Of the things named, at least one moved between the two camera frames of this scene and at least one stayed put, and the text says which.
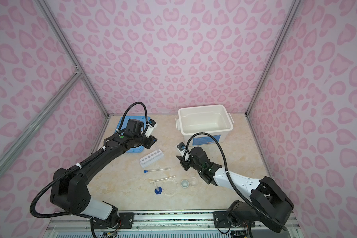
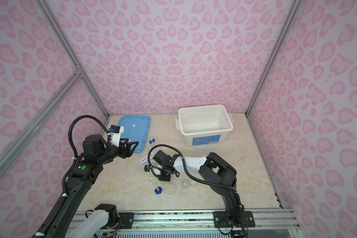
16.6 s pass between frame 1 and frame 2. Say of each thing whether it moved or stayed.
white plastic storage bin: stayed
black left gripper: moved
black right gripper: moved
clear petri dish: stayed
